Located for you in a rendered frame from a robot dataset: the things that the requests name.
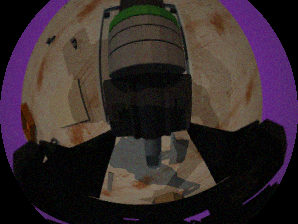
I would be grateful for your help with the green ring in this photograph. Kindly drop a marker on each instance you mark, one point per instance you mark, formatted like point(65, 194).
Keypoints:
point(142, 10)

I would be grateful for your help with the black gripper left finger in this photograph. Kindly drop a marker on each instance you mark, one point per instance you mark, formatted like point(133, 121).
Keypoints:
point(87, 162)

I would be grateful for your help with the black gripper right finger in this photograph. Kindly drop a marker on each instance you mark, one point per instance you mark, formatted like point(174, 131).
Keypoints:
point(218, 148)

